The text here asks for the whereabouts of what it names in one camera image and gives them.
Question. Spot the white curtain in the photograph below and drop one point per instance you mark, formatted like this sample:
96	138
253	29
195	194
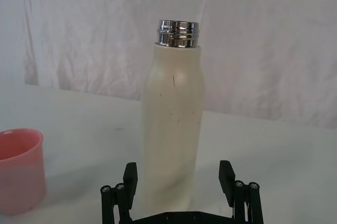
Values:
105	45

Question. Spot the white table cloth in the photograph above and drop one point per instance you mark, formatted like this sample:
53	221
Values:
79	134

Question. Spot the cream vacuum bottle steel neck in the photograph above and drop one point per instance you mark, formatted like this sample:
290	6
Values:
172	118

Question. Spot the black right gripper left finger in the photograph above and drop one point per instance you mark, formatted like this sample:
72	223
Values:
129	182

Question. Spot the pink plastic cup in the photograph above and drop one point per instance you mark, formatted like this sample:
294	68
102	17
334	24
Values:
19	170

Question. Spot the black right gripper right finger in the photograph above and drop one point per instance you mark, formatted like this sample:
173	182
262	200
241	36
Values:
229	179

